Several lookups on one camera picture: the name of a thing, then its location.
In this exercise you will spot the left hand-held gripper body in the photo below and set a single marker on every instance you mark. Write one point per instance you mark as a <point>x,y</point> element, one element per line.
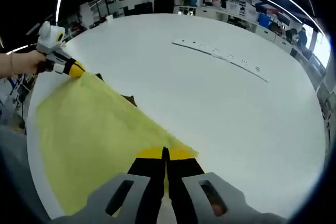
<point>50,39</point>

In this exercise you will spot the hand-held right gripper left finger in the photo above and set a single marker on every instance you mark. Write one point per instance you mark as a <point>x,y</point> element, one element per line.
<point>149,182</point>

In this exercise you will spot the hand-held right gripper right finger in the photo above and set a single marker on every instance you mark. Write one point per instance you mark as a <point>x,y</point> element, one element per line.
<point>183,182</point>

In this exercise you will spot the yellow blue grey garment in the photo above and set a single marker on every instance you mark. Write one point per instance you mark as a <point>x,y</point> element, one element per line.
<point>92,129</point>

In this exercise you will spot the person's left hand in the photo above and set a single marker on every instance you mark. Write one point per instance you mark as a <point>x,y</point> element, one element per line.
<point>32,62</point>

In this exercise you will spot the black cabinet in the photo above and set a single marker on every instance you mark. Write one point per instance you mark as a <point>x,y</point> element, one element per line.
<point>144,9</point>

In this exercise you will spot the white strip with holes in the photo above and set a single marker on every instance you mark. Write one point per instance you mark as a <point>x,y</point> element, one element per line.
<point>223,56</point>

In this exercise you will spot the blue storage box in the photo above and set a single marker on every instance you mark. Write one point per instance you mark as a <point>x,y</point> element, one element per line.
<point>263,20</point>

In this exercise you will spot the long ceiling light strip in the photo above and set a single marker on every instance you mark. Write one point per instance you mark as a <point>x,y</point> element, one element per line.
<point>275,1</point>

